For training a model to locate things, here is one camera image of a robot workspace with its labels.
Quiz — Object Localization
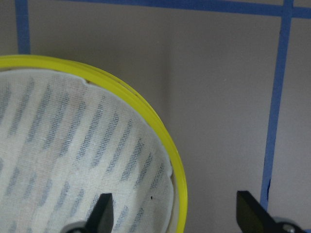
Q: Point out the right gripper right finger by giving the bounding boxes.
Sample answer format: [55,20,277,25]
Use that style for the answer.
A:
[236,191,305,233]

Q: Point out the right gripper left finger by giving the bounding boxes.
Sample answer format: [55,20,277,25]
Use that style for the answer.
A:
[62,193,114,233]

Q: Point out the yellow bamboo steamer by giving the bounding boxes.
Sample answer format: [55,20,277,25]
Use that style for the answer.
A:
[0,55,188,233]

